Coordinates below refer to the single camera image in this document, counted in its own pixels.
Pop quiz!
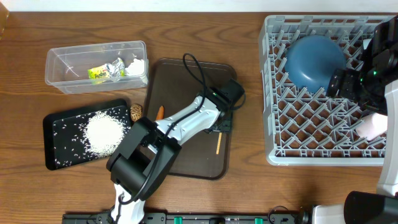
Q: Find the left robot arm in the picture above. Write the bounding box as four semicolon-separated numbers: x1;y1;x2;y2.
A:
106;79;245;223

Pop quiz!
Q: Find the white tissue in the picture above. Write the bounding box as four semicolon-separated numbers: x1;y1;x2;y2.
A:
124;58;146;77

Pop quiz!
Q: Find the dark brown serving tray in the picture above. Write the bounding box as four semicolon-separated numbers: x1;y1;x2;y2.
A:
143;58;237;180

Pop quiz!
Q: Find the orange carrot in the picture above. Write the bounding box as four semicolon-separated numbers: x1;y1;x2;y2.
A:
155;105;165;120

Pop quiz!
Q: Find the clear plastic bin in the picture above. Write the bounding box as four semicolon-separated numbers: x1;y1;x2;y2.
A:
45;40;149;94

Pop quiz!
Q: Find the wooden chopstick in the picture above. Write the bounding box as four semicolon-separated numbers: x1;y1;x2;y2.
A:
216;132;223;155

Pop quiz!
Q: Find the white rice pile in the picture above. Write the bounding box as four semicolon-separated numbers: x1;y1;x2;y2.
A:
52;106;131;166

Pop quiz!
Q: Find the yellow foil snack wrapper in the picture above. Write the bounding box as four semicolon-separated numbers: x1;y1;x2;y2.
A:
88;57;125;85

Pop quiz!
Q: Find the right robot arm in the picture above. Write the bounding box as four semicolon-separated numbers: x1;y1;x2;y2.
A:
309;17;397;223

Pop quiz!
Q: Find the brown dried mushroom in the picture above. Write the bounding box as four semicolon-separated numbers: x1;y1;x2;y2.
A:
130;103;143;122

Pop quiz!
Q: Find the grey dishwasher rack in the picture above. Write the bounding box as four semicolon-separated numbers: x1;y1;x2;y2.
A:
259;15;389;166

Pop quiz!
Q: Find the pink plastic cup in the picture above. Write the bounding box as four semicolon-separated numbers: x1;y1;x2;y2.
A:
356;113;387;141

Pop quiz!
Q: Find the dark blue plate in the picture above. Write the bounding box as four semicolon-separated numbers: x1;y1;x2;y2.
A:
285;35;346;93

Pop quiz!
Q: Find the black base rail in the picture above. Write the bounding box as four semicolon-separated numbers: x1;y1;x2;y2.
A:
62;212;312;224

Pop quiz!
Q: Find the black waste tray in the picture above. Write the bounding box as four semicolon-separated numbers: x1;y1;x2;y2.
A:
43;99;132;170

